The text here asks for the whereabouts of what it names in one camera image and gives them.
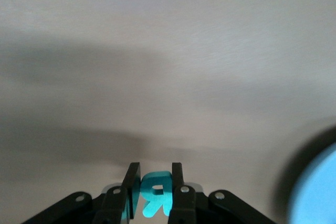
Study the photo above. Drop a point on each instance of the teal uppercase letter R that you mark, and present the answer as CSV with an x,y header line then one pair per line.
x,y
153,179

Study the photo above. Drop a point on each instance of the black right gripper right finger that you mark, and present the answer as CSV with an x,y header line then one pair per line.
x,y
189,205

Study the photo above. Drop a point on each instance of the blue plate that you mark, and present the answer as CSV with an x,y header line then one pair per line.
x,y
320,187

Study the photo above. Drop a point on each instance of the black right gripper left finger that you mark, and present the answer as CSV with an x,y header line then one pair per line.
x,y
110,205

